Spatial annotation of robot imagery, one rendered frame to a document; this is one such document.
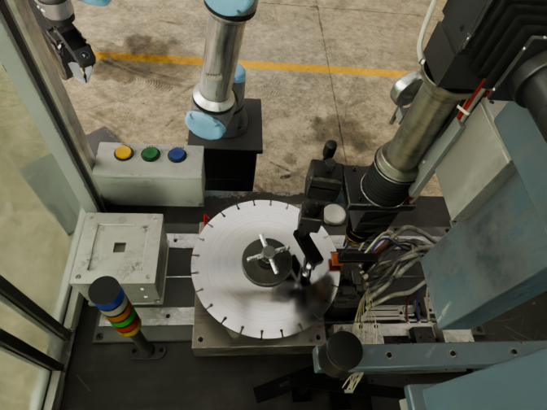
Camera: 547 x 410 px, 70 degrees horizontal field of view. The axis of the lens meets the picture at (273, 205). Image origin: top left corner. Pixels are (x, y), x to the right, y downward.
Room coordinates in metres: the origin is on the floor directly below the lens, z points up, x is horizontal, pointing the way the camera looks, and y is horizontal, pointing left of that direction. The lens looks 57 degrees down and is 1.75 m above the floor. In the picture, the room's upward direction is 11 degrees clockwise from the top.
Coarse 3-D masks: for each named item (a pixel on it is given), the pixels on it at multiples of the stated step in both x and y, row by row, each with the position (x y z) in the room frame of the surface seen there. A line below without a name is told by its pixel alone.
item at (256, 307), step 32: (224, 224) 0.44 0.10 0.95; (256, 224) 0.46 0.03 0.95; (288, 224) 0.48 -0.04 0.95; (192, 256) 0.35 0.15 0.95; (224, 256) 0.36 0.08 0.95; (224, 288) 0.29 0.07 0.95; (256, 288) 0.30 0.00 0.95; (288, 288) 0.32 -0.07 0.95; (320, 288) 0.33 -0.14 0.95; (256, 320) 0.24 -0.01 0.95; (288, 320) 0.25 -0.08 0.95
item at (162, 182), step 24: (120, 144) 0.65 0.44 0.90; (144, 144) 0.67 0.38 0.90; (96, 168) 0.56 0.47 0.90; (120, 168) 0.57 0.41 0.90; (144, 168) 0.59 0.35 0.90; (168, 168) 0.60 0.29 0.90; (192, 168) 0.62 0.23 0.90; (120, 192) 0.55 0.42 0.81; (144, 192) 0.56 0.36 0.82; (168, 192) 0.58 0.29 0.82; (192, 192) 0.59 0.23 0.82
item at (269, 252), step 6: (264, 240) 0.39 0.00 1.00; (264, 246) 0.38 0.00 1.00; (270, 246) 0.38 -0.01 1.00; (282, 246) 0.39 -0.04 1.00; (288, 246) 0.39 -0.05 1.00; (264, 252) 0.36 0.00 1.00; (270, 252) 0.37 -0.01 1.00; (276, 252) 0.37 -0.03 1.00; (252, 258) 0.35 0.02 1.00; (258, 258) 0.35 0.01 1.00; (264, 258) 0.36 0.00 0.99; (270, 258) 0.36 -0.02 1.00; (276, 270) 0.33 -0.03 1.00
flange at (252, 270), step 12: (276, 240) 0.42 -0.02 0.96; (252, 252) 0.38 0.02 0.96; (288, 252) 0.40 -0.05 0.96; (252, 264) 0.35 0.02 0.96; (264, 264) 0.35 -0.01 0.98; (276, 264) 0.36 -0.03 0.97; (288, 264) 0.37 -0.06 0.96; (252, 276) 0.33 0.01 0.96; (264, 276) 0.33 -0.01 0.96; (276, 276) 0.34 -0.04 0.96
